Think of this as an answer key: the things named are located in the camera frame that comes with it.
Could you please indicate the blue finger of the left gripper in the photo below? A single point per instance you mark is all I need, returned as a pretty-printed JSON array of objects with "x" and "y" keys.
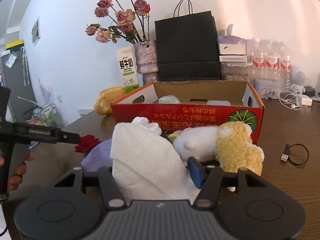
[{"x": 25, "y": 133}]

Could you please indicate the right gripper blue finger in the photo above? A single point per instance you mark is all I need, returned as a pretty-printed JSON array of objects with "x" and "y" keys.
[{"x": 198, "y": 172}]

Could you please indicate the white yellow plush toy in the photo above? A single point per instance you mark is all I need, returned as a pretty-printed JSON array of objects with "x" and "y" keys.
[{"x": 230, "y": 144}]

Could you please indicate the white tissue cloth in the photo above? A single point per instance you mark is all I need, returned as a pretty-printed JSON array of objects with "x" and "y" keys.
[{"x": 146, "y": 166}]

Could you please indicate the red fabric rose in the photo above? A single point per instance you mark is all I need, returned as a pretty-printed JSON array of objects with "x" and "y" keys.
[{"x": 86, "y": 144}]

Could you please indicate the purple woven pouch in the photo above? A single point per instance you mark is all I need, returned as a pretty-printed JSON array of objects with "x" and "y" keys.
[{"x": 98, "y": 157}]

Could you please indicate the clear cotton swab box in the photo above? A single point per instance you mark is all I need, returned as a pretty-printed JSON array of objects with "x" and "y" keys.
[{"x": 218, "y": 103}]

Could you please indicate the iridescent plastic bag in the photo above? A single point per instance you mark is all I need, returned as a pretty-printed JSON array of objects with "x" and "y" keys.
[{"x": 169, "y": 99}]

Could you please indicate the person's left hand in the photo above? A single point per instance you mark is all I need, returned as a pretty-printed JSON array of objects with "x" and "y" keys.
[{"x": 16, "y": 180}]

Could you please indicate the white round lid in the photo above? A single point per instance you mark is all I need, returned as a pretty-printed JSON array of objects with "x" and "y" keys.
[
  {"x": 154, "y": 128},
  {"x": 141, "y": 120}
]

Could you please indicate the red cardboard box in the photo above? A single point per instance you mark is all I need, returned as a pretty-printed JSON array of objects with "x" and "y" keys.
[{"x": 246, "y": 105}]

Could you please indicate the yellow ceramic mug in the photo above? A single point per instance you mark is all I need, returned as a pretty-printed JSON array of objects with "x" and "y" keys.
[{"x": 102, "y": 104}]

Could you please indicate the clear seed container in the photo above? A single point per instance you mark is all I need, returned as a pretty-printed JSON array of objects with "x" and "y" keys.
[{"x": 236, "y": 71}]

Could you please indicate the white milk carton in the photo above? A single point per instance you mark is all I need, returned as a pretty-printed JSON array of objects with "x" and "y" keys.
[{"x": 127, "y": 69}]

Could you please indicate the white printed tin box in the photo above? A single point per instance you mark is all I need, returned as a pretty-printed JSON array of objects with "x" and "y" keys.
[{"x": 268, "y": 88}]

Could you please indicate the white flat box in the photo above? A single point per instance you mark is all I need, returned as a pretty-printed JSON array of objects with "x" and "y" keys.
[{"x": 233, "y": 58}]

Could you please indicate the white earphones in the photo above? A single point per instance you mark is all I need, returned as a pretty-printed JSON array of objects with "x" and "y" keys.
[{"x": 289, "y": 99}]

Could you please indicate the black paper bag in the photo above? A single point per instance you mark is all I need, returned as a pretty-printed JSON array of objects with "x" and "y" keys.
[{"x": 186, "y": 45}]

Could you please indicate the purple textured vase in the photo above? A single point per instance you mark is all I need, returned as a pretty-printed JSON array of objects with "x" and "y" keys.
[{"x": 146, "y": 60}]

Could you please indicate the water bottle left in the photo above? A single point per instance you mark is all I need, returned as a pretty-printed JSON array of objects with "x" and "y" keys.
[{"x": 258, "y": 59}]

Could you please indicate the water bottle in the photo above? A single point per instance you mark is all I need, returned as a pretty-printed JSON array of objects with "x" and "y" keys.
[
  {"x": 284, "y": 65},
  {"x": 258, "y": 59},
  {"x": 271, "y": 61}
]

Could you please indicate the white charger block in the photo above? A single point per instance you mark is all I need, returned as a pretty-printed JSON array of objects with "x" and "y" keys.
[{"x": 306, "y": 101}]

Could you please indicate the water bottle middle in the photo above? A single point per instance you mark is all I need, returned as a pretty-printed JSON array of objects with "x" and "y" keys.
[{"x": 271, "y": 61}]

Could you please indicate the water bottle right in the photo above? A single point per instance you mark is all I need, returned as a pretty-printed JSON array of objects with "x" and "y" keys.
[{"x": 284, "y": 65}]

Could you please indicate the white robot figurine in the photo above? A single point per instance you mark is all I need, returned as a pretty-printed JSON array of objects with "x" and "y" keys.
[{"x": 298, "y": 80}]

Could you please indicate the black power adapter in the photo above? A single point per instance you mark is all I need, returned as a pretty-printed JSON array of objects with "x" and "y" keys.
[{"x": 309, "y": 91}]

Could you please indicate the dried pink rose bouquet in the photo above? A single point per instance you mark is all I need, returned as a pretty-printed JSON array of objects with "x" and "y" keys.
[{"x": 133, "y": 24}]

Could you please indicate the wire storage rack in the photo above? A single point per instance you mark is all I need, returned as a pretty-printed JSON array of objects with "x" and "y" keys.
[{"x": 44, "y": 115}]

